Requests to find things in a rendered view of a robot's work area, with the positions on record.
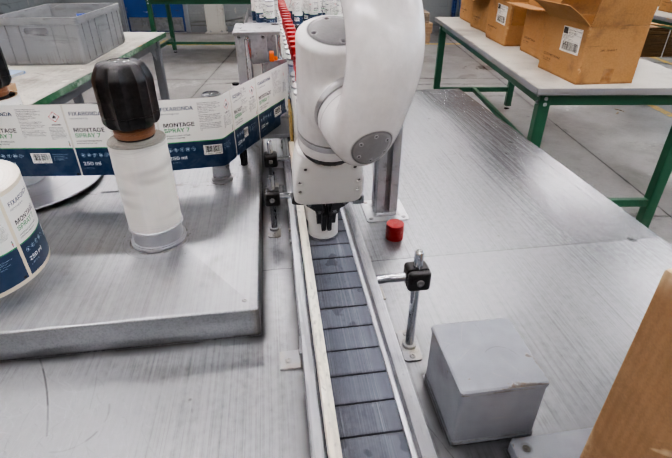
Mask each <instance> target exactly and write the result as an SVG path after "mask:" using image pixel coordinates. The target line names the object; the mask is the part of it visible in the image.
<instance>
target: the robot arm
mask: <svg viewBox="0 0 672 458"><path fill-rule="evenodd" d="M340 2H341V7H342V12H343V16H342V15H321V16H316V17H313V18H310V19H308V20H306V21H305V22H303V23H302V24H301V25H300V26H299V27H298V29H297V31H296V34H295V48H296V90H297V133H298V139H297V140H296V143H295V146H294V152H293V160H292V185H293V193H292V196H291V201H292V204H294V205H306V206H307V207H309V208H310V209H312V210H314V211H315V212H316V222H317V224H321V230H322V231H325V230H326V227H327V230H328V231H331V230H332V223H335V221H336V214H337V213H338V212H339V209H340V208H342V207H343V206H345V205H346V204H348V202H354V201H358V200H361V199H362V190H363V166H366V165H369V164H372V163H374V162H376V161H377V160H379V159H380V158H381V157H382V156H383V155H384V154H385V153H386V152H387V151H388V150H389V148H390V147H391V145H392V144H393V143H394V141H395V139H396V137H397V135H398V133H399V131H400V129H401V127H402V125H403V123H404V120H405V118H406V115H407V113H408V110H409V108H410V105H411V103H412V100H413V97H414V95H415V92H416V89H417V86H418V83H419V79H420V75H421V71H422V66H423V60H424V51H425V20H424V11H423V4H422V0H340ZM325 204H326V205H325Z"/></svg>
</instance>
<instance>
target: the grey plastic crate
mask: <svg viewBox="0 0 672 458"><path fill-rule="evenodd" d="M118 9H119V5H118V3H49V4H44V5H40V6H35V7H31V8H27V9H23V10H19V11H15V12H11V13H6V14H2V15H0V47H1V49H2V52H3V54H4V57H5V60H6V63H7V65H9V66H32V65H86V64H88V63H90V62H92V61H94V60H95V59H97V58H99V57H101V56H102V55H104V54H106V53H108V52H109V51H111V50H113V49H115V48H116V47H118V46H120V45H122V44H123V43H124V42H125V37H124V33H123V28H122V23H121V19H120V14H119V10H118ZM76 12H88V13H85V14H82V15H79V16H77V15H76Z"/></svg>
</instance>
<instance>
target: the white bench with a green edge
mask: <svg viewBox="0 0 672 458"><path fill-rule="evenodd" d="M123 33H124V37H125V42H124V43H123V44H122V45H120V46H118V47H116V48H115V49H113V50H111V51H109V52H108V53H106V54H104V55H102V56H101V57H99V58H97V59H95V60H94V61H92V62H90V63H88V64H86V65H32V66H9V65H7V66H8V69H10V70H24V71H26V73H25V74H22V75H19V76H15V77H12V81H11V83H15V84H16V87H17V92H19V95H20V98H21V100H22V103H23V105H50V104H65V103H67V102H69V101H70V100H72V99H73V101H74V103H84V99H83V96H82V93H83V92H85V91H87V90H88V89H90V88H92V83H91V77H92V72H93V68H94V65H95V64H96V63H97V62H99V61H102V60H108V59H111V58H127V57H130V58H136V59H140V58H141V57H143V56H144V55H146V54H148V53H149V52H151V53H152V56H153V61H154V66H155V71H156V77H157V82H158V87H159V92H160V97H161V100H170V96H169V90H168V85H167V80H166V74H165V69H164V64H163V58H162V53H161V47H160V42H159V40H161V39H163V38H165V37H166V32H123Z"/></svg>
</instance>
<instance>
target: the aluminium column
mask: <svg viewBox="0 0 672 458"><path fill-rule="evenodd" d="M403 126H404V123H403V125H402V127H401V129H400V131H399V133H398V135H397V137H396V139H395V141H394V143H393V144H392V145H391V147H390V148H389V150H388V151H387V152H386V153H385V154H384V155H383V156H382V157H381V158H380V159H379V160H377V161H376V162H374V163H373V182H372V205H371V206H372V208H373V210H374V213H375V215H376V216H379V215H392V214H397V212H396V211H397V203H398V190H399V177H400V164H401V151H402V138H403Z"/></svg>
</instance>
